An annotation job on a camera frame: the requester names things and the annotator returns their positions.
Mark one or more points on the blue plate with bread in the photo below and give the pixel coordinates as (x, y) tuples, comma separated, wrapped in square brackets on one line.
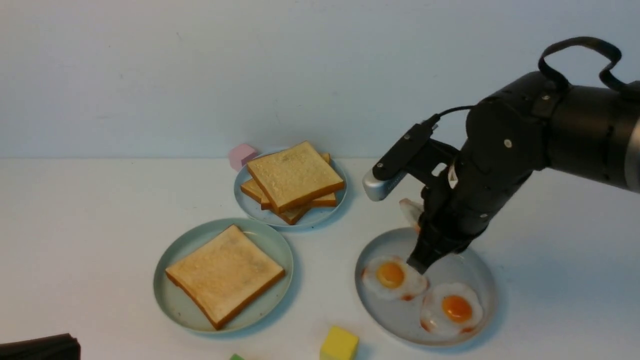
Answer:
[(314, 217)]

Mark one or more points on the grey plate with eggs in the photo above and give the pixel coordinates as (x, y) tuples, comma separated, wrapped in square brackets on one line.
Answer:
[(401, 318)]

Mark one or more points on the black robot arm image-left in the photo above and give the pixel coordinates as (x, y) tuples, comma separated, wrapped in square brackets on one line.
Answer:
[(62, 346)]

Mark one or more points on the black cable image-right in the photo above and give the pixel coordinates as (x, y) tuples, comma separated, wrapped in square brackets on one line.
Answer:
[(472, 75)]

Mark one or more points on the fried egg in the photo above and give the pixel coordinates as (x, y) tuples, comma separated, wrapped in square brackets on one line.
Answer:
[(390, 278), (412, 211), (450, 309)]

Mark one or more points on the toast slice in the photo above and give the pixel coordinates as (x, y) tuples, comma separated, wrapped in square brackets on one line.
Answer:
[(328, 200), (225, 275), (295, 176), (291, 217)]

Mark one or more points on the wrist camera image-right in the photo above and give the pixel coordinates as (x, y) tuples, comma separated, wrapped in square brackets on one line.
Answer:
[(415, 154)]

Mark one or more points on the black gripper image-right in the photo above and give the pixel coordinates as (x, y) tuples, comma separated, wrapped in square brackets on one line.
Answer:
[(505, 144)]

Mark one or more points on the pink foam cube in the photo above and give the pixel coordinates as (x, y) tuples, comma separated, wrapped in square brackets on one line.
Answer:
[(240, 155)]

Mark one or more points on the yellow foam cube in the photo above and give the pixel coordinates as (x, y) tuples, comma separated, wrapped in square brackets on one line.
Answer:
[(339, 344)]

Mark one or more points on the empty light green plate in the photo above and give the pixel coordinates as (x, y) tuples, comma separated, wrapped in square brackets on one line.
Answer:
[(179, 308)]

